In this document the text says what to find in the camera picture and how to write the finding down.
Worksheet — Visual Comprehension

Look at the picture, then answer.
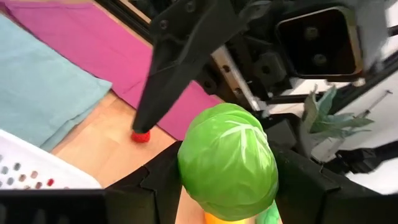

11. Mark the white perforated plastic basket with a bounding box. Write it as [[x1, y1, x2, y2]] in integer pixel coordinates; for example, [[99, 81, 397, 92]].
[[0, 129, 103, 190]]

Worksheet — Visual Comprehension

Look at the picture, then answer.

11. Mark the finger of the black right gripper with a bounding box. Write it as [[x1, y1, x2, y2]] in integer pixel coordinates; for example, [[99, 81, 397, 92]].
[[264, 113, 301, 150], [132, 0, 240, 134]]

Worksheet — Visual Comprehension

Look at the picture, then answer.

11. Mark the teal cloth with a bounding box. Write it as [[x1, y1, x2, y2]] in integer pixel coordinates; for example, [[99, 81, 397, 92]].
[[0, 12, 113, 153]]

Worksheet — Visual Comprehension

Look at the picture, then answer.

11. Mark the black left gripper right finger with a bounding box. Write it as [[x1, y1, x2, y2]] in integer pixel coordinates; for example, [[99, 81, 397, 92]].
[[271, 143, 398, 224]]

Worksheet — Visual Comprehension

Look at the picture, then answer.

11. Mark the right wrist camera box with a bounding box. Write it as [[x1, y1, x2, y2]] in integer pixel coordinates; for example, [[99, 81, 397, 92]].
[[275, 5, 364, 80]]

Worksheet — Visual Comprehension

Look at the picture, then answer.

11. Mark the green plant in white pot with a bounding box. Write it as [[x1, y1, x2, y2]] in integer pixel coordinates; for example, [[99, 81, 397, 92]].
[[298, 84, 376, 158]]

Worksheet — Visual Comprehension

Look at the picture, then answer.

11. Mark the smooth orange toy orange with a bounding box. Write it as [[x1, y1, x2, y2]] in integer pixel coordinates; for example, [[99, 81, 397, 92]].
[[203, 212, 251, 224]]

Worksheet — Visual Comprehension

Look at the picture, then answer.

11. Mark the black metal table frame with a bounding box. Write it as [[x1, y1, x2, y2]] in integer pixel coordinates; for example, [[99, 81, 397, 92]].
[[93, 0, 154, 47]]

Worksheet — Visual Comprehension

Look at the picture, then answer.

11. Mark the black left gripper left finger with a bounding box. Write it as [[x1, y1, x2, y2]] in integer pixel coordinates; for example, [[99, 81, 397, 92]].
[[107, 141, 184, 224]]

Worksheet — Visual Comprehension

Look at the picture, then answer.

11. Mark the purple cloth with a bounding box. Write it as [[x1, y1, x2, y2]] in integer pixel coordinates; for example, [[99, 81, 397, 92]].
[[2, 0, 224, 141]]

